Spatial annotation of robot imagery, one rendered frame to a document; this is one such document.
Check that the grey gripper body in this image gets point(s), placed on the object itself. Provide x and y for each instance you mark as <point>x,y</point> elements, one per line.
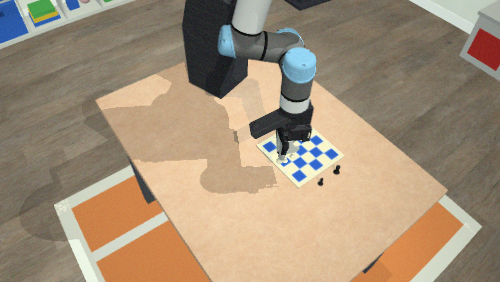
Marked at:
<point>299,126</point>

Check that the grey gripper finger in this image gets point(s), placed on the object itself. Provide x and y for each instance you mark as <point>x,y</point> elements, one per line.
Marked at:
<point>277,142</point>
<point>287,146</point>

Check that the blue and cream chessboard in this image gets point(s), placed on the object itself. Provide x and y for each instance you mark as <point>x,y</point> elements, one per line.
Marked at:
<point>313,158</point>

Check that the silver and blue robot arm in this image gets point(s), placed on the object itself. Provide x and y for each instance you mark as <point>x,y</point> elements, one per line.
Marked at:
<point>243,39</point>

